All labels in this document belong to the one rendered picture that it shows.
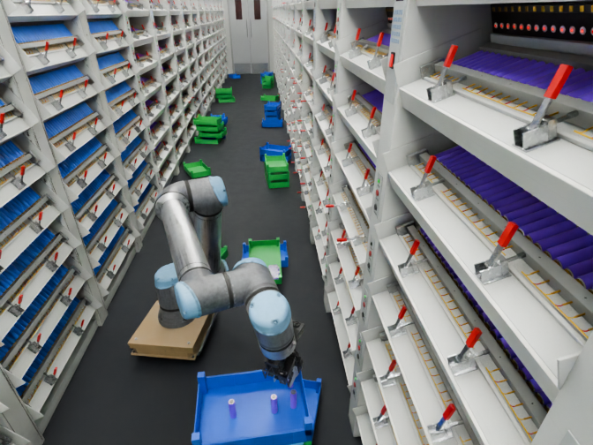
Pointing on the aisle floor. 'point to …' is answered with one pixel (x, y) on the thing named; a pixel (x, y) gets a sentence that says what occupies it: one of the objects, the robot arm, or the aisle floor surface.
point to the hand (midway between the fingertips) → (289, 372)
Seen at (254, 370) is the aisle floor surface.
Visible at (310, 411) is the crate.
